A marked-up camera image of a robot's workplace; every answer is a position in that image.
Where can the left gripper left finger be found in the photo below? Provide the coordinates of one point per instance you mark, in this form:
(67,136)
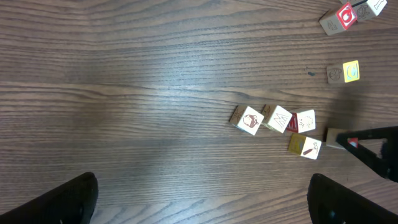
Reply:
(71,202)

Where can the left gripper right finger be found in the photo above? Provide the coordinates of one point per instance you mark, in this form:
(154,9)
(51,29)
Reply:
(331,202)

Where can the red letter Y block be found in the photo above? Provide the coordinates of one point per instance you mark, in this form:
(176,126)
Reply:
(331,137)

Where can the hammer picture wooden block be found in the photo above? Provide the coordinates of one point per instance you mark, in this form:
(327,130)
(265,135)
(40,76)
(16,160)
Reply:
(304,146)

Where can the letter M wooden block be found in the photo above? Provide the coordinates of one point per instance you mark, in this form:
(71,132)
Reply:
(276,118)

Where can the acorn picture wooden block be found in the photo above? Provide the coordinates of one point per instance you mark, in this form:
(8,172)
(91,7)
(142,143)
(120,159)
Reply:
(246,119)

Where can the sheep picture wooden block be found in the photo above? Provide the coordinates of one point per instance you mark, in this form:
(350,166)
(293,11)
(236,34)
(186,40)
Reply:
(302,120)

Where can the yellow letter C block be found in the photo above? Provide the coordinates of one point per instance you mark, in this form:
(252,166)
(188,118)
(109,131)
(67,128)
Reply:
(343,72)

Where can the red letter wooden block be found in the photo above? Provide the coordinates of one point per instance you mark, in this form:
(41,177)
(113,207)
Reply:
(338,20)

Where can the white bone wooden block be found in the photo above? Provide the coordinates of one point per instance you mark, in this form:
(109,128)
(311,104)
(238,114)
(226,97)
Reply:
(366,9)

